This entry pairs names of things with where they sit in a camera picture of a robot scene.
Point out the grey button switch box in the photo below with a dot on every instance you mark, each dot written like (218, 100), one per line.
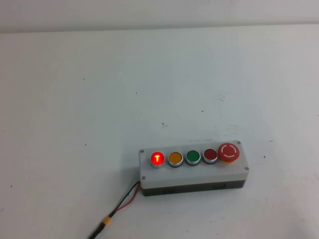
(194, 175)

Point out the yellow push button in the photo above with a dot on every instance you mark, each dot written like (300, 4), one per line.
(175, 157)

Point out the green push button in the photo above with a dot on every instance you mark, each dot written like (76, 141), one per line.
(193, 156)

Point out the dark red push button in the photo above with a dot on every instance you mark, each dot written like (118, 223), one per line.
(210, 154)

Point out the red mushroom emergency stop button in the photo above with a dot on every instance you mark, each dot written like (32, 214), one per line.
(228, 151)

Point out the red indicator lamp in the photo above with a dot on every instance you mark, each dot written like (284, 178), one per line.
(157, 158)

